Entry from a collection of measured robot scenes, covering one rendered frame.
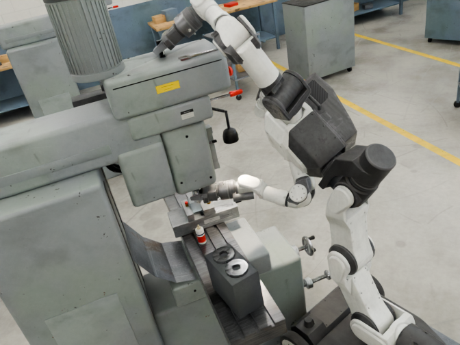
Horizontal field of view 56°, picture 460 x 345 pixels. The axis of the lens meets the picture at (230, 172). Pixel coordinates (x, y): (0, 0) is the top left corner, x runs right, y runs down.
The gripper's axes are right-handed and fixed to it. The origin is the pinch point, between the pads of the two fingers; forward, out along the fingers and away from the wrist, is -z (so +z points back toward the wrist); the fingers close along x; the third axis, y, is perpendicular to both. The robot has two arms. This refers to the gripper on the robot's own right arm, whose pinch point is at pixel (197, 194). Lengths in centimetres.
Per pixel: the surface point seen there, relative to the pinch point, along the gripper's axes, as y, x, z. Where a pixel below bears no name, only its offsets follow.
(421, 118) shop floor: 126, -282, 207
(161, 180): -20.2, 16.6, -9.5
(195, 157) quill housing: -24.0, 8.8, 5.2
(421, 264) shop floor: 125, -61, 129
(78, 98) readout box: -50, -15, -45
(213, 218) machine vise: 22.5, -10.3, 2.9
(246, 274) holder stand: 8, 47, 21
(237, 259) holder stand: 8.3, 38.0, 17.3
